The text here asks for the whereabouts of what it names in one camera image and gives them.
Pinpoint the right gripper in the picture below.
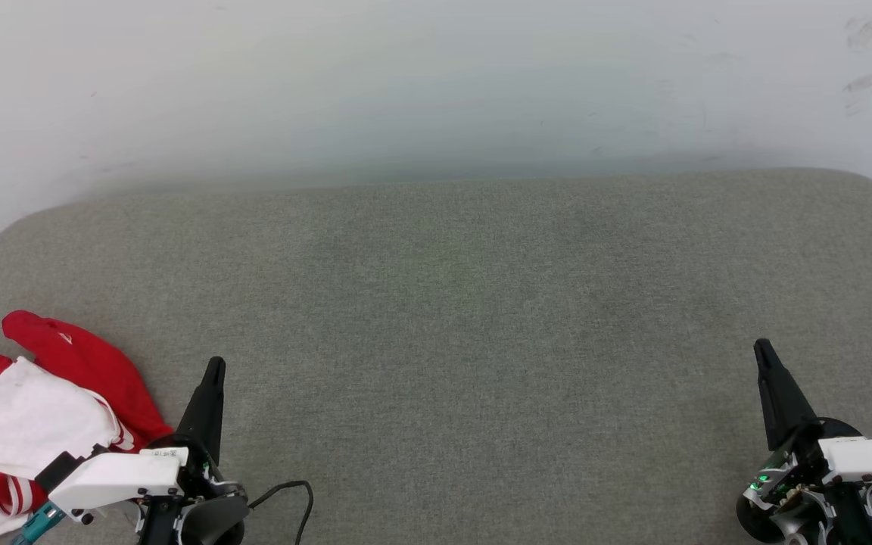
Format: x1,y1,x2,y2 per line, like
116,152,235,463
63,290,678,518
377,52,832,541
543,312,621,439
737,338,872,545

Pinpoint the thin black looped cable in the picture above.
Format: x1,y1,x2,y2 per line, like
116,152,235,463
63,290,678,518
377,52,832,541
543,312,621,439
247,480,315,545

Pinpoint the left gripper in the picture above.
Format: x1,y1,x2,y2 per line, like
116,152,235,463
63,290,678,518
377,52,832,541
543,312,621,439
137,357,249,545

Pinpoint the grey fabric sofa seat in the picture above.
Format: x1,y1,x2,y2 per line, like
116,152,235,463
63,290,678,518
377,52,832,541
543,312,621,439
0,168,872,545

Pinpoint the red and white jersey shirt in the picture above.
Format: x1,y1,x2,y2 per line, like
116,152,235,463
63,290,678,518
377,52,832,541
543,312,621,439
0,310,174,540

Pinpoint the teal left camera connector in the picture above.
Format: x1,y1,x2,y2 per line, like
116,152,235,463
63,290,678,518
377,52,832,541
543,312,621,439
11,502,67,545

